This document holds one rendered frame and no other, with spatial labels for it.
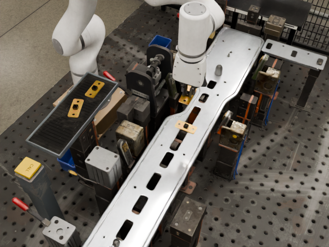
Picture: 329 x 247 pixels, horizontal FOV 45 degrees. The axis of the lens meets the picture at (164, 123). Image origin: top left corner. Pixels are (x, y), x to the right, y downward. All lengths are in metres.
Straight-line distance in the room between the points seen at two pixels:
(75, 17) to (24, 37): 2.19
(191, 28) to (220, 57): 0.76
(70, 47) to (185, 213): 0.78
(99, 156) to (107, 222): 0.22
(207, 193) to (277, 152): 0.41
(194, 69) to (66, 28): 0.60
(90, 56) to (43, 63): 1.68
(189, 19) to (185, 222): 0.64
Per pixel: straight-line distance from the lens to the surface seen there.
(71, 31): 1.59
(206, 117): 1.59
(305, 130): 2.04
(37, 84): 3.25
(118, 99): 1.91
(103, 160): 1.34
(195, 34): 1.11
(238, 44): 1.93
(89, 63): 1.74
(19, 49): 3.60
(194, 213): 1.33
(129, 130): 1.44
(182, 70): 1.23
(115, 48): 2.35
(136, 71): 1.49
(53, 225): 1.31
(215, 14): 1.17
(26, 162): 1.33
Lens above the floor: 2.22
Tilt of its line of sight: 52 degrees down
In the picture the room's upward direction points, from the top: 1 degrees clockwise
